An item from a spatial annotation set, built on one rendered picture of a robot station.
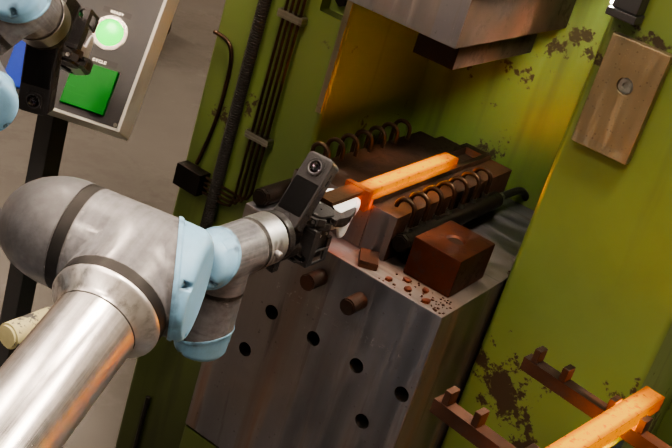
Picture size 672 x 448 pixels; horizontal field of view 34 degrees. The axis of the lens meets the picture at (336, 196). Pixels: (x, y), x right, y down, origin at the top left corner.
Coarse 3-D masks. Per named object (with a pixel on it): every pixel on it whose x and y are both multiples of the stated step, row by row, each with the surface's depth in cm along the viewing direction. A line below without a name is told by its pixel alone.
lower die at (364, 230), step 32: (352, 160) 188; (384, 160) 190; (416, 160) 191; (480, 160) 201; (384, 192) 174; (448, 192) 184; (480, 192) 194; (352, 224) 174; (384, 224) 170; (416, 224) 176; (384, 256) 171
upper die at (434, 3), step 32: (352, 0) 165; (384, 0) 162; (416, 0) 160; (448, 0) 157; (480, 0) 157; (512, 0) 167; (544, 0) 177; (448, 32) 158; (480, 32) 162; (512, 32) 172
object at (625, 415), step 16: (624, 400) 143; (640, 400) 144; (656, 400) 145; (608, 416) 138; (624, 416) 139; (640, 416) 142; (576, 432) 133; (592, 432) 134; (608, 432) 135; (624, 432) 140
